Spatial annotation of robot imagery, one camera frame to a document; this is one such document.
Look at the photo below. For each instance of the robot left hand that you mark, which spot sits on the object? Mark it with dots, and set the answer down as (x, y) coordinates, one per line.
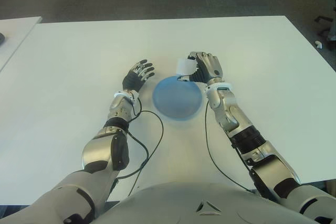
(134, 78)

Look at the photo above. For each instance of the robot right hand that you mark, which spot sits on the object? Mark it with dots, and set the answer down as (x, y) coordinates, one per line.
(210, 68)

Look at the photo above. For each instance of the white charger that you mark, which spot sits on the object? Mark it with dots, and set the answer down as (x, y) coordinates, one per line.
(185, 66)

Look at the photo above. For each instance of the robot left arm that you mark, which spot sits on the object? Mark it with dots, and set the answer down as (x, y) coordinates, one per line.
(99, 153)

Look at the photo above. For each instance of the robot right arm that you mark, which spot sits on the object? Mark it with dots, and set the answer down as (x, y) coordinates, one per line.
(236, 119)

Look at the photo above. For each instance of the blue plastic plate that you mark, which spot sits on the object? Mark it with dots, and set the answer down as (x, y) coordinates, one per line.
(178, 100)

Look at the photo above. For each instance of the small white floor object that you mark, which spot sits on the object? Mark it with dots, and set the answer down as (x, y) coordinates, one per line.
(318, 44)

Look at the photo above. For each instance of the black office chair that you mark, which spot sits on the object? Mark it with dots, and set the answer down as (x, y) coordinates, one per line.
(324, 23)

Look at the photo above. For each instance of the white side table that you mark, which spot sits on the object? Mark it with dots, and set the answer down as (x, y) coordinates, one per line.
(15, 35)

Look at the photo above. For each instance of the grey robot torso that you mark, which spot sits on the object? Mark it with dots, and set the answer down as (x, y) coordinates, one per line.
(183, 205)

